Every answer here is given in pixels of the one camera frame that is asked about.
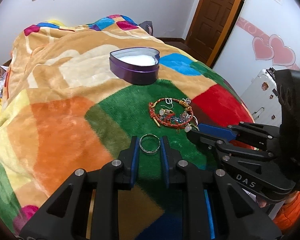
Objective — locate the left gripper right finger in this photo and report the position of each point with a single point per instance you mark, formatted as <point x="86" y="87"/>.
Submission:
<point x="214" y="205"/>

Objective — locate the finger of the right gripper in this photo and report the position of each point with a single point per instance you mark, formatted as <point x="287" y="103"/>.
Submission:
<point x="253" y="170"/>
<point x="243" y="137"/>

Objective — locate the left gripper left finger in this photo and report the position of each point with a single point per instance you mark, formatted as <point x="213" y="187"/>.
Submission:
<point x="86" y="200"/>

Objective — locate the tangled jewelry pile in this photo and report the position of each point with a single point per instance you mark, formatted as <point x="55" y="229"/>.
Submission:
<point x="168" y="117"/>

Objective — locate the person's hand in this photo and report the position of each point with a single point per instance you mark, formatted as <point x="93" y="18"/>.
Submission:
<point x="262" y="202"/>

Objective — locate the white suitcase with stickers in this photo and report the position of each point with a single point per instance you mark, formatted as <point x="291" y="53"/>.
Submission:
<point x="261" y="99"/>

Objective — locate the brown wooden door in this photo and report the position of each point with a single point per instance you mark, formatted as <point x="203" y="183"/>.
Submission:
<point x="211" y="26"/>

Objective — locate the colourful patchwork fleece blanket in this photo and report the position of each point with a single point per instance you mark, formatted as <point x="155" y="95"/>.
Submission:
<point x="63" y="109"/>

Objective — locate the purple heart-shaped tin box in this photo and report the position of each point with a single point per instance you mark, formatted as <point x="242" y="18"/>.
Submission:
<point x="136" y="65"/>

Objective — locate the grey bag behind bed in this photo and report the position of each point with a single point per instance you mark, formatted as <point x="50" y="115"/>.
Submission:
<point x="147" y="26"/>

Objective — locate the yellow curved pillow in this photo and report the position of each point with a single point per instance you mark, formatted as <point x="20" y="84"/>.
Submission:
<point x="56" y="22"/>

